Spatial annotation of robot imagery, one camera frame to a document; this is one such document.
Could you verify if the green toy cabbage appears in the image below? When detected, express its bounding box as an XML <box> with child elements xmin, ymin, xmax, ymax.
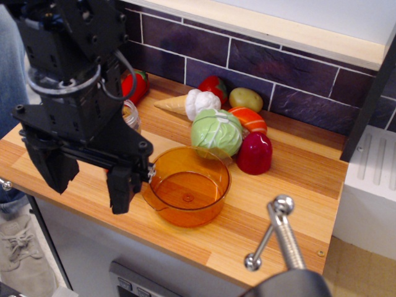
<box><xmin>191</xmin><ymin>109</ymin><xmax>243</xmax><ymax>157</ymax></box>

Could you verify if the red toy strawberry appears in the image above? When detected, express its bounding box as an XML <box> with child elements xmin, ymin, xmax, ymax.
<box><xmin>198</xmin><ymin>75</ymin><xmax>228</xmax><ymax>104</ymax></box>

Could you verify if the yellow toy potato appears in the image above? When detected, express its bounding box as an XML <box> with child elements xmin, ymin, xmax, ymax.
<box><xmin>229</xmin><ymin>87</ymin><xmax>264</xmax><ymax>112</ymax></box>

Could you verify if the dark red toy pepper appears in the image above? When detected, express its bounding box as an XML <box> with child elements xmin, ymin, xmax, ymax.
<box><xmin>236</xmin><ymin>132</ymin><xmax>273</xmax><ymax>175</ymax></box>

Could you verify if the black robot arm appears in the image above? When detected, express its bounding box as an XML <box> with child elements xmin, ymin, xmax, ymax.
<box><xmin>4</xmin><ymin>1</ymin><xmax>154</xmax><ymax>214</ymax></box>

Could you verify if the small metal knob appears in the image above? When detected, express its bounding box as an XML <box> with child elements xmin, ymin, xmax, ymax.
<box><xmin>0</xmin><ymin>178</ymin><xmax>13</xmax><ymax>191</ymax></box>

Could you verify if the orange transparent plastic pot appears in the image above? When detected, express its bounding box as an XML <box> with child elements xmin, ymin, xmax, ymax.
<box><xmin>143</xmin><ymin>146</ymin><xmax>232</xmax><ymax>228</ymax></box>

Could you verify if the red toy chili pepper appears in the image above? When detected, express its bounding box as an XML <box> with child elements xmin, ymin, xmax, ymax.
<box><xmin>121</xmin><ymin>70</ymin><xmax>150</xmax><ymax>105</ymax></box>

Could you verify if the clear almond jar red label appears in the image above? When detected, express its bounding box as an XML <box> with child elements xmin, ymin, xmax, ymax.
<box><xmin>122</xmin><ymin>100</ymin><xmax>141</xmax><ymax>134</ymax></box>

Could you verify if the grey sneaker shoe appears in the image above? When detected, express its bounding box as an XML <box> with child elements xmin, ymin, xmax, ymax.
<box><xmin>1</xmin><ymin>215</ymin><xmax>56</xmax><ymax>296</ymax></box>

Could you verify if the blue jeans leg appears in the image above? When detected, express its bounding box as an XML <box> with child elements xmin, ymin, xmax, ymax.
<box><xmin>0</xmin><ymin>6</ymin><xmax>32</xmax><ymax>213</ymax></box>

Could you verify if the grey oven control panel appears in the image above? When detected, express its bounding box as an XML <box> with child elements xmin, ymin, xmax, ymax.
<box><xmin>109</xmin><ymin>261</ymin><xmax>178</xmax><ymax>297</ymax></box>

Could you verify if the toy ice cream cone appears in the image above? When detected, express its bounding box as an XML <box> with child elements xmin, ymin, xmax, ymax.
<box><xmin>154</xmin><ymin>89</ymin><xmax>222</xmax><ymax>121</ymax></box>

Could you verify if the orange toy salmon sushi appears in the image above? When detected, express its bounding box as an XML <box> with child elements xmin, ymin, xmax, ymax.
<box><xmin>228</xmin><ymin>106</ymin><xmax>267</xmax><ymax>137</ymax></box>

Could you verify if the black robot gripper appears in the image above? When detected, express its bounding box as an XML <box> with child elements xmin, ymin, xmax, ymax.
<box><xmin>12</xmin><ymin>66</ymin><xmax>153</xmax><ymax>214</ymax></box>

